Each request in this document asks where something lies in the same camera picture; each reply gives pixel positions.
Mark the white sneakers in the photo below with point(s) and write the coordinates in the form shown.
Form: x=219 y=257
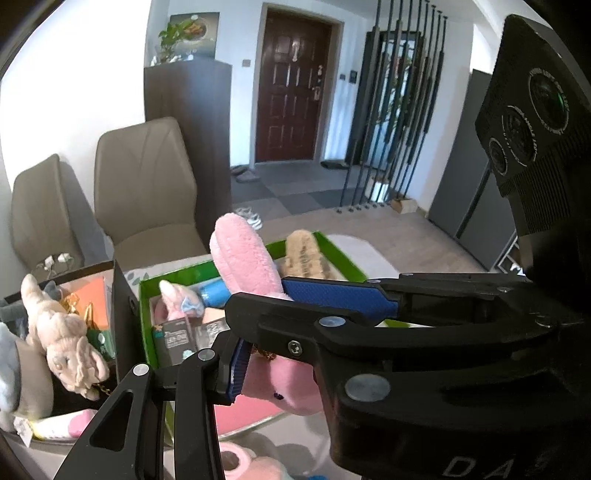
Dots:
x=251 y=217

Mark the black tissue pack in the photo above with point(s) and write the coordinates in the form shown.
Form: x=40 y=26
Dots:
x=204 y=334
x=173 y=342

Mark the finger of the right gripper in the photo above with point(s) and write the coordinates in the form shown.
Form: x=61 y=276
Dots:
x=368 y=298

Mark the black slatted room divider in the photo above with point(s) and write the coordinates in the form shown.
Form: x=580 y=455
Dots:
x=401 y=73

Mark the dark cabinet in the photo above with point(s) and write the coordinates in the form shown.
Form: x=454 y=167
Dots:
x=196 y=94

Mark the pink tape roll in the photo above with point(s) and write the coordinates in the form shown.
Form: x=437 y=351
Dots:
x=235 y=460

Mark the pink flat box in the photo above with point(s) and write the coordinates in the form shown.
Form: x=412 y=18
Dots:
x=242 y=415

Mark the beige plush pig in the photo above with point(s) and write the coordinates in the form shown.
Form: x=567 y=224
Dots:
x=62 y=338

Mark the pink bunny ear toy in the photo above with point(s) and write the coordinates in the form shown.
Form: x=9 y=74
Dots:
x=180 y=301

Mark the pink strawberry plush toy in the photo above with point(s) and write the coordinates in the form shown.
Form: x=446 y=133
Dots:
x=265 y=468

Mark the potted green plant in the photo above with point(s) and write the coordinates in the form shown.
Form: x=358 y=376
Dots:
x=170 y=36

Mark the orange carton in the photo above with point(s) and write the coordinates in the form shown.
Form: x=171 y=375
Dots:
x=90 y=301

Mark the blue garbage bag roll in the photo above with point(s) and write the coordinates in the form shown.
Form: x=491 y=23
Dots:
x=214 y=293

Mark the green storage box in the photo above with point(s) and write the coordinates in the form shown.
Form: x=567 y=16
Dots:
x=344 y=253

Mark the beige chair far left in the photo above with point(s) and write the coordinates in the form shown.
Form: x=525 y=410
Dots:
x=52 y=227

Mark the dark grey refrigerator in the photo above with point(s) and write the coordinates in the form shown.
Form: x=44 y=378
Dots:
x=468 y=206

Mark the black tissue pack right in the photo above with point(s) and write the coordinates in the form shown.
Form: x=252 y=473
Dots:
x=204 y=334

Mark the framed food picture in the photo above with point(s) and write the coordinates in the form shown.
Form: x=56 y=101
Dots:
x=198 y=33

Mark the blue grey plush slipper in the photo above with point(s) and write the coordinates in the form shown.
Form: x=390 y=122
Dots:
x=26 y=381

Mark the pink plush bunny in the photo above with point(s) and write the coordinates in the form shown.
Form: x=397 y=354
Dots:
x=245 y=265

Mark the black tissue pack left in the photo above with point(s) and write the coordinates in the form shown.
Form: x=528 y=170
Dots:
x=173 y=342

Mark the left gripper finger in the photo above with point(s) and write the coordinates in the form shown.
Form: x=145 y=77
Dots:
x=125 y=438

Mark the pink white tube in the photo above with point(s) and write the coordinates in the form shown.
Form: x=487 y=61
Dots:
x=64 y=427

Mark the dark wooden door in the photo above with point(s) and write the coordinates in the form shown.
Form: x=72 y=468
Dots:
x=291 y=81

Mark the beige chair near cabinet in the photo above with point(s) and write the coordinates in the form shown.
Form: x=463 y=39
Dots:
x=145 y=194

